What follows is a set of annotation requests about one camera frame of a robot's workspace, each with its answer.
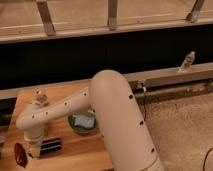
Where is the black white striped eraser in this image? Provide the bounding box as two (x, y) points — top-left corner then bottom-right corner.
(39, 138), (62, 158)

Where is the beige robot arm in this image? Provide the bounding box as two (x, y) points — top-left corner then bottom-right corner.
(16, 70), (165, 171)

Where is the dark red oval object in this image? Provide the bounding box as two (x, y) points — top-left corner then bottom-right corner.
(14, 143), (27, 167)

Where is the pale cloth in bowl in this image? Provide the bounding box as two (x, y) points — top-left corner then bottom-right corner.
(74, 115), (95, 129)

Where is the green bowl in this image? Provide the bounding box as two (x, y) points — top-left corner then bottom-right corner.
(68, 111), (96, 134)

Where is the clear bottle on ledge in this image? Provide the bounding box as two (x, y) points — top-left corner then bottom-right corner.
(178, 51), (195, 73)

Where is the left metal bracket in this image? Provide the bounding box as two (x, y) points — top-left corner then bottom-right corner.
(36, 0), (56, 36)

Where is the metal bracket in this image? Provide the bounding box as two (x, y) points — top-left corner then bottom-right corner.
(36, 0), (56, 36)
(107, 0), (118, 30)
(186, 0), (205, 23)

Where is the middle metal bracket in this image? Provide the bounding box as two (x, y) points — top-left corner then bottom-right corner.
(107, 0), (118, 30)

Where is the black cable on floor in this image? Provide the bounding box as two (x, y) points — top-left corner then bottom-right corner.
(202, 146), (213, 171)

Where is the right metal bracket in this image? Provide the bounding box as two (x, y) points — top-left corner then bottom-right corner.
(186, 0), (205, 23)

